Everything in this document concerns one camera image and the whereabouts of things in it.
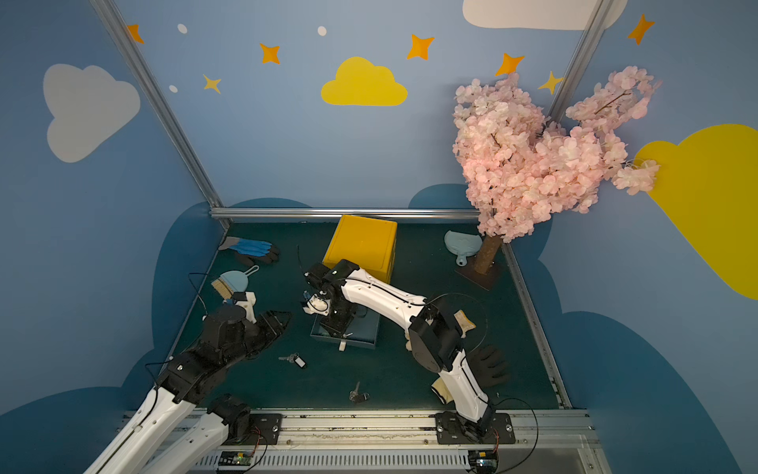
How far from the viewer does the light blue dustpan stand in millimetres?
1102

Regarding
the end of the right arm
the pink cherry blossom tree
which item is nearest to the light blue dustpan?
the pink cherry blossom tree

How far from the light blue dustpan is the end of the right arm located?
1.74ft

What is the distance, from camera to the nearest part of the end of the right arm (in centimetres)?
63
